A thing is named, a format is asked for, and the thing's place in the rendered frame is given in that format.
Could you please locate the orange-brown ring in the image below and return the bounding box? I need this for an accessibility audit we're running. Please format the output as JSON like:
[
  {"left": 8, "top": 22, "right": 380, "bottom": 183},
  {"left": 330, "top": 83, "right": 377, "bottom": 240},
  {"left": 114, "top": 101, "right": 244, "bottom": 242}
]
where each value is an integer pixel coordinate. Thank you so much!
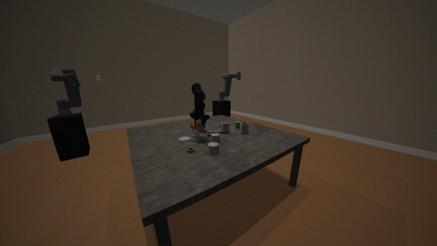
[{"left": 186, "top": 147, "right": 195, "bottom": 153}]

